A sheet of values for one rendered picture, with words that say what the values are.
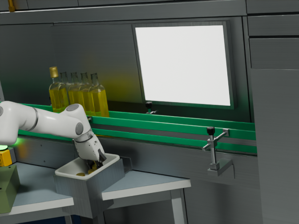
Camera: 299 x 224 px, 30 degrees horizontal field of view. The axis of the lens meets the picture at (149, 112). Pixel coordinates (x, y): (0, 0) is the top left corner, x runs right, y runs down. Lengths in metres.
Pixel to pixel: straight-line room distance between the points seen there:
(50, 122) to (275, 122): 0.76
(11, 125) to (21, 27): 1.01
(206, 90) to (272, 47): 0.61
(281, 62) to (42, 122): 0.83
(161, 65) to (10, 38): 0.91
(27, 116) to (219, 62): 0.74
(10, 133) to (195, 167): 0.69
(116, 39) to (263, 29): 0.90
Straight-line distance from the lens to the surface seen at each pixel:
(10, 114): 1.86
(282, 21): 1.60
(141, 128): 2.21
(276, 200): 1.80
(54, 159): 2.43
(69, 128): 1.98
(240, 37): 2.09
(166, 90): 2.28
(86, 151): 2.17
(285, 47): 1.61
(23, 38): 2.80
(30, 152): 2.53
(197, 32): 2.14
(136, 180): 2.20
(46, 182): 2.34
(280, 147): 1.71
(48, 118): 1.95
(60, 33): 2.57
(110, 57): 2.41
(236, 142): 2.00
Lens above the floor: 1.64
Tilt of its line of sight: 17 degrees down
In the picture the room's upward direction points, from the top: 8 degrees counter-clockwise
